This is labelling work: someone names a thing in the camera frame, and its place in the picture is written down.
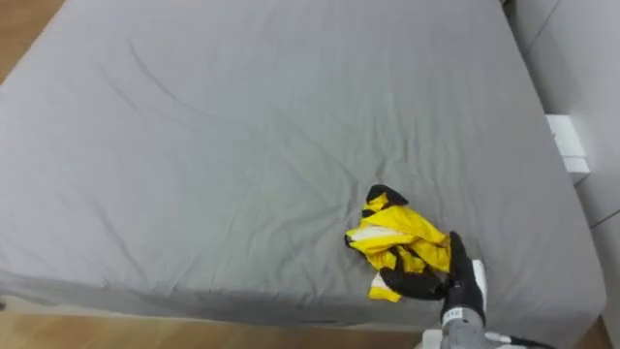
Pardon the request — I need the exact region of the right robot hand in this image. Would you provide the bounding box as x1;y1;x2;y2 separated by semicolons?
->
379;231;488;327

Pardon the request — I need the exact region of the yellow and black garment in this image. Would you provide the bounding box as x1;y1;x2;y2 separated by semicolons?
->
344;183;453;303

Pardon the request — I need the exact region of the grey bed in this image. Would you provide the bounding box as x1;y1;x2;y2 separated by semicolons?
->
0;0;608;348

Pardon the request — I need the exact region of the white box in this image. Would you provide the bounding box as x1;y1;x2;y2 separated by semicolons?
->
544;113;591;175

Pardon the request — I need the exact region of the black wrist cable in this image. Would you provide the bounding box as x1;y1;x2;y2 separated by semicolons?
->
506;335;558;349

